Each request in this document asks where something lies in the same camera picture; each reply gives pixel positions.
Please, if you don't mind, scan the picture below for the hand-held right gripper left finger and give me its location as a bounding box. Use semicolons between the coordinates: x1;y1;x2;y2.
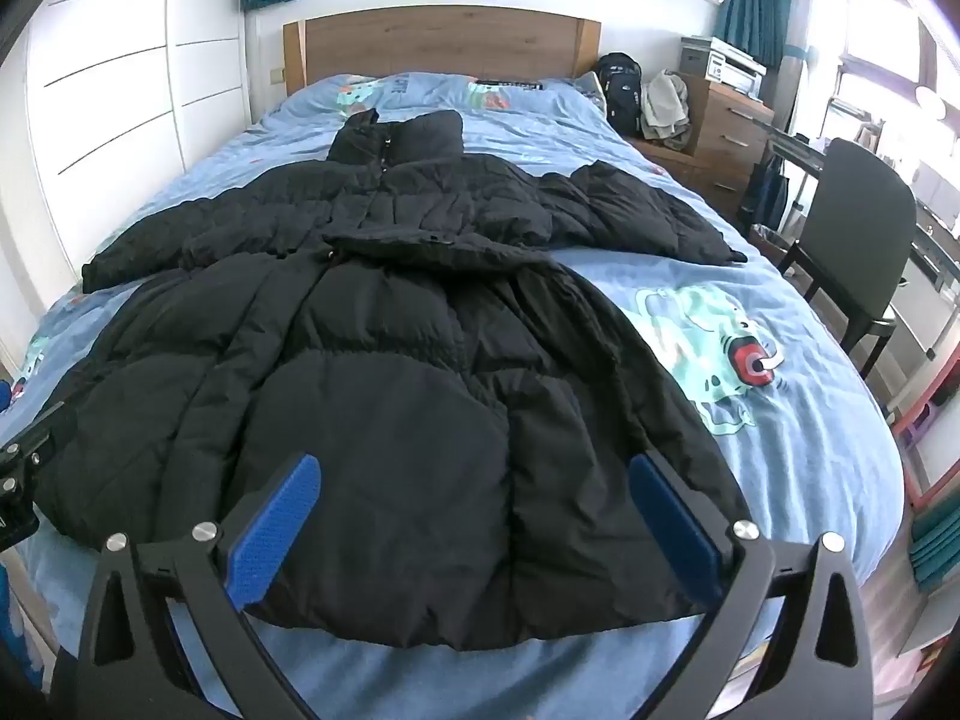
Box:
77;454;323;720

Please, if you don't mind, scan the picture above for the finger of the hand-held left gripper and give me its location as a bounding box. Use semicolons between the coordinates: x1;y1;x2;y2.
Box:
0;405;80;550

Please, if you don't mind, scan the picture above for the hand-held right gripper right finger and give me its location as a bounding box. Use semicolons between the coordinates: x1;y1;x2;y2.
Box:
628;454;875;720

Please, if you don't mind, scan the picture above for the black puffer jacket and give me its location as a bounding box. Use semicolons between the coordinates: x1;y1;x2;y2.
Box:
34;109;751;650

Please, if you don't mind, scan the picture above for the bed with blue duvet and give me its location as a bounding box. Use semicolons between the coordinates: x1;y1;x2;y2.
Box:
0;73;901;720

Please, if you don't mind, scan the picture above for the teal folded cloth stack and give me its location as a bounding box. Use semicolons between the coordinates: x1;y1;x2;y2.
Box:
907;493;960;595

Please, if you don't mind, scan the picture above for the waste bin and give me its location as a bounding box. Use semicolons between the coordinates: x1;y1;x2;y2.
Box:
748;223;788;265

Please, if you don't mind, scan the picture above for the dark blue bag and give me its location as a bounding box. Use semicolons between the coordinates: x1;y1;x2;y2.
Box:
739;157;790;235

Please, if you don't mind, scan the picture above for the dark chair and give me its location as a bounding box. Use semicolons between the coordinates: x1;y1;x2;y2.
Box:
776;137;920;380

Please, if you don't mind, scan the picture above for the wooden dresser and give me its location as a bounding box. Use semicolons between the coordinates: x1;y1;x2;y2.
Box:
681;75;775;224

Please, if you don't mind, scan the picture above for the white wardrobe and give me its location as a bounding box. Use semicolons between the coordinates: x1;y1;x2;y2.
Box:
0;0;248;301

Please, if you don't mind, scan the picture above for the beige cloth pile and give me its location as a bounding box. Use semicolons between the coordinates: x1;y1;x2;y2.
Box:
641;70;691;149

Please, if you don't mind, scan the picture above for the black backpack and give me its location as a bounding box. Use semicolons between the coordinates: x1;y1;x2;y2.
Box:
598;52;644;140

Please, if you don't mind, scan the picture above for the white printer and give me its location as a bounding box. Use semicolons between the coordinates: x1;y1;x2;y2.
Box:
679;36;767;95

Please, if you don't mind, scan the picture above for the wooden headboard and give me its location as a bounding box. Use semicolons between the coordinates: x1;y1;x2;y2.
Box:
283;6;602;98

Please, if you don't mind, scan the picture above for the window with dark frame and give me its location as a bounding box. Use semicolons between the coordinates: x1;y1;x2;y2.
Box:
814;0;960;166

